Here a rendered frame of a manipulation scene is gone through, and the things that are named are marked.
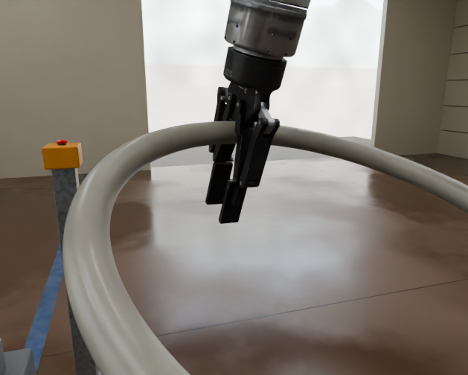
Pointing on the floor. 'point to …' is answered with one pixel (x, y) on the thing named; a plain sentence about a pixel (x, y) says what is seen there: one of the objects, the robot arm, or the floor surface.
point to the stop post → (60, 177)
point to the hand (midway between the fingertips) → (225, 193)
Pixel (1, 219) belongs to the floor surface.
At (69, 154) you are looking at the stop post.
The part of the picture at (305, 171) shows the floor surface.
